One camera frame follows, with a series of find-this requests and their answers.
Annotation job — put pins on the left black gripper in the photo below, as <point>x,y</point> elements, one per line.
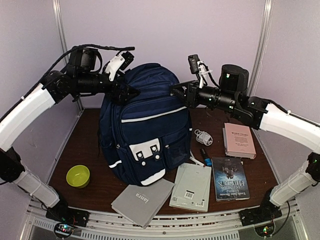
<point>113,95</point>

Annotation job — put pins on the left aluminium frame post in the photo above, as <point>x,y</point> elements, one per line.
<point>63,42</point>

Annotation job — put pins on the white charger with cable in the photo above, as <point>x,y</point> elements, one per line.
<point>203,137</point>

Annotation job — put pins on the blue black marker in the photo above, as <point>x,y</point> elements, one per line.
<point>205,157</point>

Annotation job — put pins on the aluminium front rail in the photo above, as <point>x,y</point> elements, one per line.
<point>221,225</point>

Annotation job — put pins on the grey hardcover book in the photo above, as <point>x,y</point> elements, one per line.
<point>139,204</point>

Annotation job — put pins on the light grey barcode notebook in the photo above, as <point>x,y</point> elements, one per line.
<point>191,189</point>

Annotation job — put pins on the red white marker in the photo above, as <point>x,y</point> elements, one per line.
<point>197,162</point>

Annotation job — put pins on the right aluminium frame post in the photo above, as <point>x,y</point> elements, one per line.
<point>261,47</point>

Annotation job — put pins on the navy blue student backpack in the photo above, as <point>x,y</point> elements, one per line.
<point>151,133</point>

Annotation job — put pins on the dark Wuthering Heights book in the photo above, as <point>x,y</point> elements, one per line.
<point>230,180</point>

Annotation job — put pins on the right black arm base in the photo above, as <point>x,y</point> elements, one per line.
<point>265,212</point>

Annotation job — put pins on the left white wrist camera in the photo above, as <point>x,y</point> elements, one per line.
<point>119,62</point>

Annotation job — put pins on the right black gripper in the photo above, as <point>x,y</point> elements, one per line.
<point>190,97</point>

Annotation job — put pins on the lime green bowl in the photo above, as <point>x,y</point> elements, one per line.
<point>78,176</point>

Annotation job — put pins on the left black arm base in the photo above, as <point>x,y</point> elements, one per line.
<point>64,214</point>

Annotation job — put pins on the pink paperback book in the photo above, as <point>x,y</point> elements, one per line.
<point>238,141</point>

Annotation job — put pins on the aluminium frame post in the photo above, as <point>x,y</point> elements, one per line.
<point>63,42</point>
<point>261,47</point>

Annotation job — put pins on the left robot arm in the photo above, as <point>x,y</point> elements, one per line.
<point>83,71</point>

